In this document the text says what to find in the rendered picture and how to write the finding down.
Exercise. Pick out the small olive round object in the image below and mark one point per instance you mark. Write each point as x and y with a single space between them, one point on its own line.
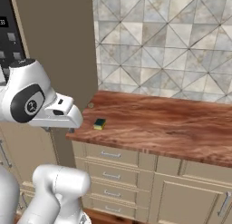
90 105

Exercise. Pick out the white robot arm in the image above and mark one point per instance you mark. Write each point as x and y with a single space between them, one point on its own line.
27 91

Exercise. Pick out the narrow beige drawer front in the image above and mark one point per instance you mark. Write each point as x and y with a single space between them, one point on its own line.
168 165

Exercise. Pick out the black microwave oven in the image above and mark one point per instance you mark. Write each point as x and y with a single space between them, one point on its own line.
10 37

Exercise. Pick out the beige tall cabinet door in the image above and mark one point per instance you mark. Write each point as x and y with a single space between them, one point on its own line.
30 149

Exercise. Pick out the yellow and green sponge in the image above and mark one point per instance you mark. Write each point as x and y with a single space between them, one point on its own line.
99 124

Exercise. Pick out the wide beige drawer front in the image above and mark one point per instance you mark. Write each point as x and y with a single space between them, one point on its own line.
208 172

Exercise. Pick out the beige cupboard door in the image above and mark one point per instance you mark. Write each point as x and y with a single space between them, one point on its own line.
184 203

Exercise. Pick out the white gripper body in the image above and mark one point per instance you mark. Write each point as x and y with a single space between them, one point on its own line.
74 118

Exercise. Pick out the beige tall cabinet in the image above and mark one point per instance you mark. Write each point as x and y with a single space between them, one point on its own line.
60 37

